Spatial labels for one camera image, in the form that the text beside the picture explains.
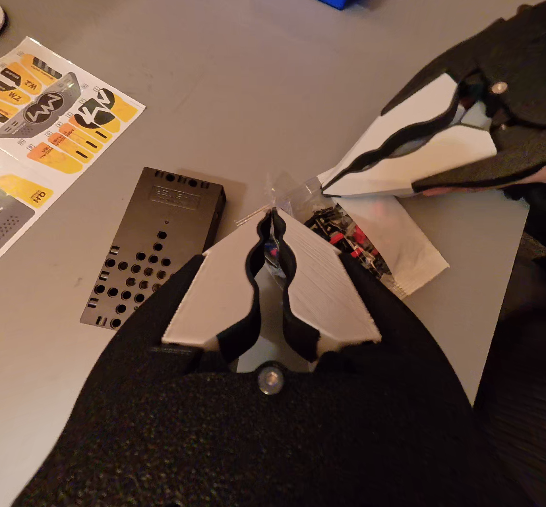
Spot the clear bag of small pins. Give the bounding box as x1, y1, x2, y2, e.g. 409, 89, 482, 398
234, 171, 450, 300

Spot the black perforated plastic box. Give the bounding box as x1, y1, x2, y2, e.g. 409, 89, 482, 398
79, 166, 228, 330

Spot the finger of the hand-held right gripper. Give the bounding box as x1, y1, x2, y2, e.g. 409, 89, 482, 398
322, 124, 498, 199
319, 72, 460, 188

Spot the person's right hand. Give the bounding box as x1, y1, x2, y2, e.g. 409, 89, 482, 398
423, 165, 546, 198

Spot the yellow and grey sticker sheet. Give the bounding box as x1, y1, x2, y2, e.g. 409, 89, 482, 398
0, 36, 147, 259

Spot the pile of small black pins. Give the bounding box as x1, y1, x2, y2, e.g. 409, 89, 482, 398
261, 205, 392, 279

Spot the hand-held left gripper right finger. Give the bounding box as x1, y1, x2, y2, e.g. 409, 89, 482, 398
272, 207, 382, 363

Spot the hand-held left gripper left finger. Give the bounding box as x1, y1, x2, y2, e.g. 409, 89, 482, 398
162, 208, 274, 363

